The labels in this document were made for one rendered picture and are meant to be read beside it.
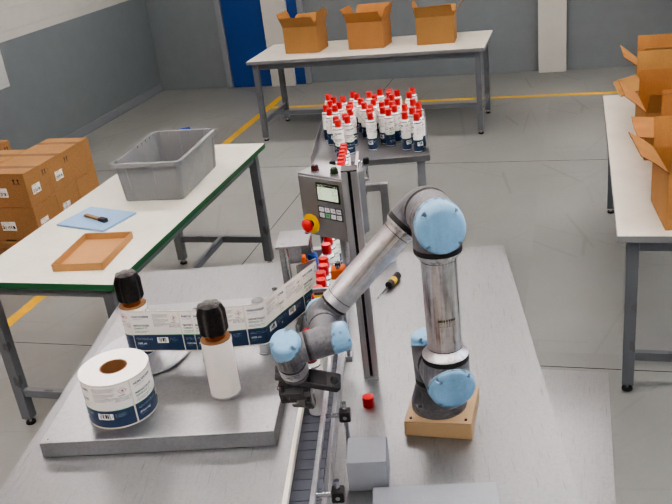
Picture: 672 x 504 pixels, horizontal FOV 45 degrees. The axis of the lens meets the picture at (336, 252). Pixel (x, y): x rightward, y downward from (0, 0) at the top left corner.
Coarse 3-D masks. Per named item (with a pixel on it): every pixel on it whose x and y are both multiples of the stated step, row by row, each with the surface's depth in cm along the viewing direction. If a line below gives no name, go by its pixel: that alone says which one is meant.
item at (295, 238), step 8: (280, 232) 280; (288, 232) 280; (296, 232) 279; (304, 232) 278; (280, 240) 274; (288, 240) 273; (296, 240) 272; (304, 240) 272; (280, 248) 269; (288, 248) 269
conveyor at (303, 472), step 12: (336, 360) 251; (312, 420) 224; (300, 432) 220; (312, 432) 220; (324, 432) 219; (300, 444) 215; (312, 444) 215; (324, 444) 214; (300, 456) 211; (312, 456) 210; (324, 456) 210; (300, 468) 207; (312, 468) 206; (324, 468) 206; (300, 480) 202; (300, 492) 198
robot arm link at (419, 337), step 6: (420, 330) 219; (414, 336) 216; (420, 336) 215; (426, 336) 214; (414, 342) 215; (420, 342) 213; (426, 342) 212; (414, 348) 216; (420, 348) 214; (414, 354) 216; (420, 354) 213; (414, 360) 217; (420, 360) 211; (414, 366) 219; (414, 372) 221; (420, 378) 218
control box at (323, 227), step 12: (324, 168) 233; (300, 180) 232; (312, 180) 229; (324, 180) 226; (336, 180) 224; (360, 180) 229; (300, 192) 234; (312, 192) 231; (360, 192) 230; (312, 204) 233; (324, 204) 230; (336, 204) 227; (312, 216) 235; (324, 228) 234; (336, 228) 231
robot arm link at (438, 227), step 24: (432, 192) 192; (408, 216) 193; (432, 216) 184; (456, 216) 185; (432, 240) 185; (456, 240) 186; (432, 264) 191; (456, 264) 194; (432, 288) 193; (456, 288) 195; (432, 312) 196; (456, 312) 197; (432, 336) 199; (456, 336) 199; (432, 360) 200; (456, 360) 199; (432, 384) 200; (456, 384) 200
